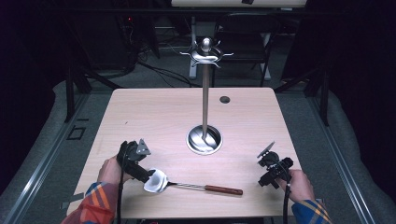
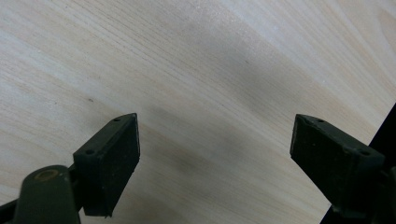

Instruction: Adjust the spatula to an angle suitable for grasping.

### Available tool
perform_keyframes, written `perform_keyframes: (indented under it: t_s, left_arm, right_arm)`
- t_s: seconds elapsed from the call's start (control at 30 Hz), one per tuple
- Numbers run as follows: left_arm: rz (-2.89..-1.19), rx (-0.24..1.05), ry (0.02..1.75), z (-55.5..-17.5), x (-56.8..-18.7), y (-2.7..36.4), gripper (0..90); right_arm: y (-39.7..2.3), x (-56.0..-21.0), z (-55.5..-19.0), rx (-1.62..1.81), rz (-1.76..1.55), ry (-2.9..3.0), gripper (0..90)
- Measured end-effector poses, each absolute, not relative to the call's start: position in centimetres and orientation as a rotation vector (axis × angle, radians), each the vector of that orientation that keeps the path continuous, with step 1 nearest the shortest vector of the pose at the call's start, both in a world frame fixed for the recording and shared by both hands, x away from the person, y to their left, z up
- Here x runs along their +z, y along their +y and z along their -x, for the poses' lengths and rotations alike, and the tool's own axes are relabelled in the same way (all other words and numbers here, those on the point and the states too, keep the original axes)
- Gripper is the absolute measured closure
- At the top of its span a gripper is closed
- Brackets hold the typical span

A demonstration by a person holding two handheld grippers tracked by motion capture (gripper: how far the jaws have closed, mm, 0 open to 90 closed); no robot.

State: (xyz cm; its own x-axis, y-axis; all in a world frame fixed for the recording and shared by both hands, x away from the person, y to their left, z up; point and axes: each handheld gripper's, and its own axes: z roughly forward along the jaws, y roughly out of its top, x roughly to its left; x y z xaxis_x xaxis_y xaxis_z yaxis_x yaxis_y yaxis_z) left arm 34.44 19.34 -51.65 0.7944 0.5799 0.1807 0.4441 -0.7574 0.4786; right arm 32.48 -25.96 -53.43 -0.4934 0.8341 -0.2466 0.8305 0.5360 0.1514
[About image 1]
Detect aluminium floor rail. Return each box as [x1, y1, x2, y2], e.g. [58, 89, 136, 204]
[306, 94, 376, 224]
[2, 92, 92, 224]

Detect dark equipment with red light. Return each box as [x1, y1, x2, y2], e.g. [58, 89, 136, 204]
[69, 10, 139, 71]

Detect grey tape strip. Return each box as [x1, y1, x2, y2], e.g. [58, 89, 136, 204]
[60, 191, 86, 211]

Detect black metal stand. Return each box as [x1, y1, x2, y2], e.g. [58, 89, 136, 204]
[274, 59, 332, 127]
[61, 12, 120, 123]

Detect black folding chair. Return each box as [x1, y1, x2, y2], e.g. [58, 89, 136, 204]
[212, 12, 283, 88]

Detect person's left hand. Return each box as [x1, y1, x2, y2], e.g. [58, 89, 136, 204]
[96, 155, 134, 187]

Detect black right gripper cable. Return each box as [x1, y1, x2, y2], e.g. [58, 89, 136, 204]
[281, 161, 293, 224]

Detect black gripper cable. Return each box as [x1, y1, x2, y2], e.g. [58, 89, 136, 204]
[116, 142, 129, 224]
[281, 161, 293, 224]

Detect metal ladle with wooden handle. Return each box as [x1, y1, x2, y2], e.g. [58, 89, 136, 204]
[142, 167, 244, 197]

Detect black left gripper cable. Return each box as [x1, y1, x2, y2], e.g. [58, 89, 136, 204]
[116, 142, 129, 224]

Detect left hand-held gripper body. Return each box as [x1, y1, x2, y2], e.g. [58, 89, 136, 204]
[116, 138, 152, 175]

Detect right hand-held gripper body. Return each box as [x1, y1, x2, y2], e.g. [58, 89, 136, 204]
[256, 141, 295, 183]

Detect steel utensil stand with hooks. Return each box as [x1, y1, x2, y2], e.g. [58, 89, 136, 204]
[179, 36, 234, 156]

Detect person's right hand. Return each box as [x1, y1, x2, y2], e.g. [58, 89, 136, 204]
[275, 169, 316, 203]

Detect black floor cables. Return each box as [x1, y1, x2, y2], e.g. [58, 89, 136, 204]
[135, 40, 202, 89]

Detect white desk with metal leg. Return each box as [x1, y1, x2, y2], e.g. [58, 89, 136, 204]
[170, 0, 308, 80]

